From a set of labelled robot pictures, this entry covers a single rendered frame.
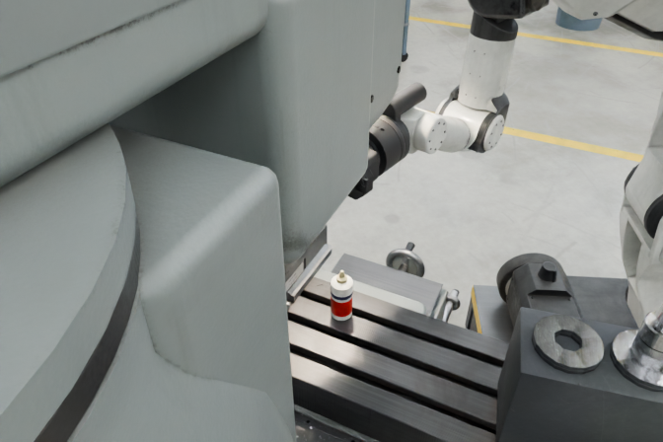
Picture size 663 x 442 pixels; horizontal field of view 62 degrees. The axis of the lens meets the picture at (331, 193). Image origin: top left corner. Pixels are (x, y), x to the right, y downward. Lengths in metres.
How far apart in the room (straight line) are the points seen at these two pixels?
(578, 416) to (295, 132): 0.58
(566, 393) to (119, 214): 0.67
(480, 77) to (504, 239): 1.66
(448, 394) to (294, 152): 0.63
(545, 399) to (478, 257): 1.81
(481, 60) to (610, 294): 0.86
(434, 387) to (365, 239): 1.69
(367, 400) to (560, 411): 0.30
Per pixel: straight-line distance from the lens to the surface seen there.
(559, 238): 2.82
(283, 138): 0.43
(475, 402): 0.98
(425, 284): 1.42
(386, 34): 0.65
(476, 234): 2.72
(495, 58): 1.14
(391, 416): 0.94
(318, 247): 1.14
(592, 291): 1.73
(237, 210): 0.29
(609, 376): 0.83
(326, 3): 0.44
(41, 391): 0.19
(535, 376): 0.79
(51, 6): 0.25
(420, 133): 0.93
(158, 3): 0.29
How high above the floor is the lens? 1.70
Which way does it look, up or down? 36 degrees down
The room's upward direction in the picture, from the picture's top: straight up
